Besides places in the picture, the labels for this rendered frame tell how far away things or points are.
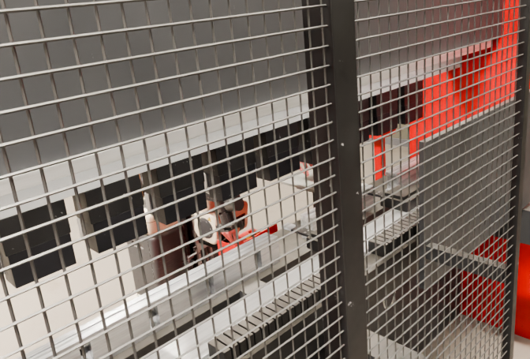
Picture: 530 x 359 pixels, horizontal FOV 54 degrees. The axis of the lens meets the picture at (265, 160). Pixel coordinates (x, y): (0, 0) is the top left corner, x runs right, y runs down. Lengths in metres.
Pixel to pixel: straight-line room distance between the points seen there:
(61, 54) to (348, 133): 0.58
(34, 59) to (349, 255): 0.65
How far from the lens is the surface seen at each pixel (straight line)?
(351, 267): 0.80
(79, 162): 1.07
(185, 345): 1.31
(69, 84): 1.07
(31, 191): 1.27
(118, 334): 1.51
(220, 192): 1.56
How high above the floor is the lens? 1.74
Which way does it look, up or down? 17 degrees down
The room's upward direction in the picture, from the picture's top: 5 degrees counter-clockwise
